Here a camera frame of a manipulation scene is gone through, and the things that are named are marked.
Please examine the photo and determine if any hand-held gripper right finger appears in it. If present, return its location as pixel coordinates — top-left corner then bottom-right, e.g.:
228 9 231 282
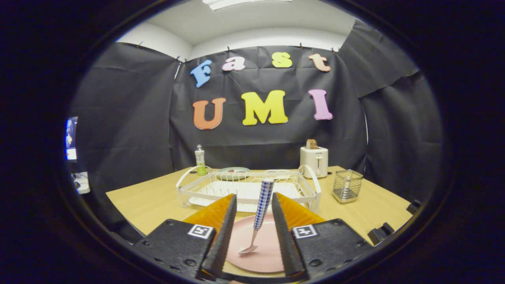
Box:
271 192 373 278

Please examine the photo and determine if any black backdrop cloth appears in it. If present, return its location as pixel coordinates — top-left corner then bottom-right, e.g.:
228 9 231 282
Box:
69 20 444 237

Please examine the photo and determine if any white desk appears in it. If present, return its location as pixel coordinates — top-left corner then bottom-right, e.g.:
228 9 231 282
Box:
72 172 91 194

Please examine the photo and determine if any monitor screen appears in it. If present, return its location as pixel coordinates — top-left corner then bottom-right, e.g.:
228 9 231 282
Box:
65 116 79 162

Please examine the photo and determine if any white wire dish rack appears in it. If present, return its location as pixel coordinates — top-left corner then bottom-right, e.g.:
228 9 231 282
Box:
176 165 322 213

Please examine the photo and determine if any spoon with blue checkered handle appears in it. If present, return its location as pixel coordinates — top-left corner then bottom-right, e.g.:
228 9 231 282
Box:
238 178 275 255

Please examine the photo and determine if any pink plate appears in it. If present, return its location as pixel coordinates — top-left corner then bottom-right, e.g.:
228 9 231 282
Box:
226 213 285 274

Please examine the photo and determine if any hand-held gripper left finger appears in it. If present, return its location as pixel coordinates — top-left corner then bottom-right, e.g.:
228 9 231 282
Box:
132 193 238 280

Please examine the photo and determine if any green dish soap bottle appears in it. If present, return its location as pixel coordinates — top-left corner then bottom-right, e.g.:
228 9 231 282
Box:
195 144 207 176

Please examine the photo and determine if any light green plate with food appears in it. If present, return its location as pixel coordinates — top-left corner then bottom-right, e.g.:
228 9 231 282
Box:
217 167 251 181

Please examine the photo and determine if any white toaster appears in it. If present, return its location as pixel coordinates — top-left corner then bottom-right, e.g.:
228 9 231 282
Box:
300 146 329 179

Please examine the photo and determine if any silver wire basket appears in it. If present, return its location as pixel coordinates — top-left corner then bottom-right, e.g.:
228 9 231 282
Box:
332 170 364 204

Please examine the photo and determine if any ceiling light panel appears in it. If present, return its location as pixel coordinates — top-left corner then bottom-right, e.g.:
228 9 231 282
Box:
202 0 292 10

